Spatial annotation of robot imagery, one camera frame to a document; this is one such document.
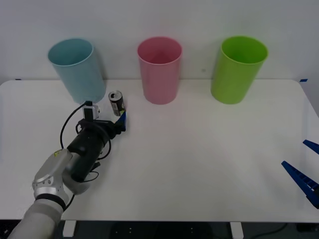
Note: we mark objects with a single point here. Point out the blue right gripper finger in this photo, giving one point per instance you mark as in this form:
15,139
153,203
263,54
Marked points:
302,180
312,145

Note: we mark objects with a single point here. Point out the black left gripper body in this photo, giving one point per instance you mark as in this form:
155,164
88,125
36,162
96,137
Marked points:
103,127

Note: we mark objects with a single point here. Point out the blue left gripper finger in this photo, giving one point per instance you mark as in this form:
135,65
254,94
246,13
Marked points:
122,120

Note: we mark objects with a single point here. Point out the black drink can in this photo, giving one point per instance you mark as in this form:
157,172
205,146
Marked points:
117,103

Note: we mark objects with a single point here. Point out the silver and black left arm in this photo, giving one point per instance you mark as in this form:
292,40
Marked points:
82,154

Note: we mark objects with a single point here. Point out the pink plastic bin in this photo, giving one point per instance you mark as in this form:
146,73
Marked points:
159,74

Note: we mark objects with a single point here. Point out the pale blue plastic bin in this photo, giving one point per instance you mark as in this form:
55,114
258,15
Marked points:
79,72

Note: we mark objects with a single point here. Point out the white table leg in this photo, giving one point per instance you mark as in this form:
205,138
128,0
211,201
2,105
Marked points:
236,230
69,228

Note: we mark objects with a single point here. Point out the green plastic bin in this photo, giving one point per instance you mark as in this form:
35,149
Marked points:
234,74

